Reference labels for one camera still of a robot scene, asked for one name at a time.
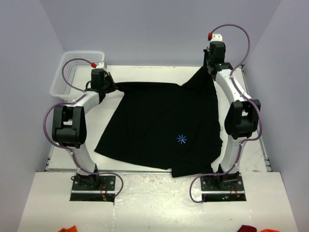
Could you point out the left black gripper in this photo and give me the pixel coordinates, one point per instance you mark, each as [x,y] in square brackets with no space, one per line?
[107,76]

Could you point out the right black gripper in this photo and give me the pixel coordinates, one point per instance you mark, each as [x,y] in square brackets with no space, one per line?
[207,52]

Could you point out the black t shirt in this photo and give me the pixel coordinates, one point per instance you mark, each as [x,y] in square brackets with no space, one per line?
[166,126]

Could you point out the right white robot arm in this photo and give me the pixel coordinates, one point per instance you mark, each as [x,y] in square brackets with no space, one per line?
[242,117]

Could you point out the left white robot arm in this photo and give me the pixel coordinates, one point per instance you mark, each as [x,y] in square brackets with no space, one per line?
[69,130]

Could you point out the white plastic basket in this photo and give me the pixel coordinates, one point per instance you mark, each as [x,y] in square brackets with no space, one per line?
[74,70]

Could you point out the orange cloth bottom left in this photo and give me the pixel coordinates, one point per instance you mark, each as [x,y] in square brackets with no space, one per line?
[70,229]

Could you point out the orange cloth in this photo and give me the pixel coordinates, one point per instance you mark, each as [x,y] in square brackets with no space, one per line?
[269,230]
[70,229]

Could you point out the dark red cloth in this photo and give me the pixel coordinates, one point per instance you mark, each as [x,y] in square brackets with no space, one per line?
[247,228]

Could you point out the orange cloth bottom right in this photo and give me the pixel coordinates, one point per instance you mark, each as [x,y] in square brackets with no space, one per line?
[269,230]

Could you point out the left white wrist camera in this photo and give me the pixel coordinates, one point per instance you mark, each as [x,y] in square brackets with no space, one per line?
[101,65]

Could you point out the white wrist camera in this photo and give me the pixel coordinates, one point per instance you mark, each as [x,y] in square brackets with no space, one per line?
[101,65]
[216,37]

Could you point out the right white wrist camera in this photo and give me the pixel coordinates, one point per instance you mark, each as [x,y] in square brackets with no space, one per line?
[216,37]

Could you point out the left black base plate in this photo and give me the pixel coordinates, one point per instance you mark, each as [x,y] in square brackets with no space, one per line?
[93,188]

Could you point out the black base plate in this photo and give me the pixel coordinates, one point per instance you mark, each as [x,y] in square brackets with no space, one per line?
[93,188]
[228,188]

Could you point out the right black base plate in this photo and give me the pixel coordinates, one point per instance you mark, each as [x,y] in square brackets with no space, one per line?
[228,188]

